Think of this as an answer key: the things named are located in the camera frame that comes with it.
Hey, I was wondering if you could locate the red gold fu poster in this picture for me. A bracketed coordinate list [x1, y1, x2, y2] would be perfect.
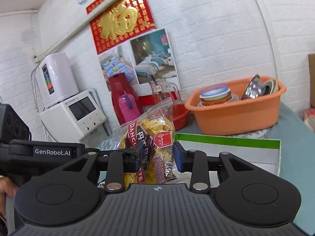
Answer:
[90, 0, 155, 54]

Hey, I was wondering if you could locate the glass pitcher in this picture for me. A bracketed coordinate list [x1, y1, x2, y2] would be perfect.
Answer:
[149, 78, 182, 105]

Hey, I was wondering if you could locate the white water dispenser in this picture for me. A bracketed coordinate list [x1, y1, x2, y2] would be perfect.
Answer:
[40, 90, 109, 147]

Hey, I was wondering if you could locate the plaid cloth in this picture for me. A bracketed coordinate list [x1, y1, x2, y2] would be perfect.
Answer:
[303, 108, 315, 132]

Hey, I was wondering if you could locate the blue lidded bowl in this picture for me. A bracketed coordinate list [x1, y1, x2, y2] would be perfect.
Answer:
[199, 84, 233, 106]

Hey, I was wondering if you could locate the orange plastic basin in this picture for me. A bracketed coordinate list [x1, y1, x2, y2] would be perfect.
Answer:
[185, 81, 286, 136]

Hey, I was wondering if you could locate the brown cardboard box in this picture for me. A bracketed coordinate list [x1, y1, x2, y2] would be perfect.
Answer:
[308, 54, 315, 108]

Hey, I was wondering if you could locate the white water purifier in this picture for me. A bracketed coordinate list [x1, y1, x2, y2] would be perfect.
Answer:
[31, 52, 79, 109]

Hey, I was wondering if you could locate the bedding poster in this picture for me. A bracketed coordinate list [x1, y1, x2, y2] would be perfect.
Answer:
[98, 28, 181, 95]

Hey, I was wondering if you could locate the pink thermos bottle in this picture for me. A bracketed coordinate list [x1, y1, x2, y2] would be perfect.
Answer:
[119, 93, 140, 123]

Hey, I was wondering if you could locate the steel bowl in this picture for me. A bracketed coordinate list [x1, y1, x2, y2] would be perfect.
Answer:
[241, 75, 265, 100]

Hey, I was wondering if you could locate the red thermos jug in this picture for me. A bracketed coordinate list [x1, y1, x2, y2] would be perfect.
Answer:
[108, 73, 138, 125]

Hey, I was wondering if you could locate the red plastic basket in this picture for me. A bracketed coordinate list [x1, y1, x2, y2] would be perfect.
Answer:
[172, 104, 190, 131]

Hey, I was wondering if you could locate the green cardboard box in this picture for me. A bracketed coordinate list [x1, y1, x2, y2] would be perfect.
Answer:
[175, 133, 281, 176]

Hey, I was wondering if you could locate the clear Danco galette bag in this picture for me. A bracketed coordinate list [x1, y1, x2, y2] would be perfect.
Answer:
[113, 98, 176, 188]

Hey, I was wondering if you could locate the person left hand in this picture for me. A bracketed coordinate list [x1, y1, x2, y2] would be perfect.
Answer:
[0, 176, 18, 219]

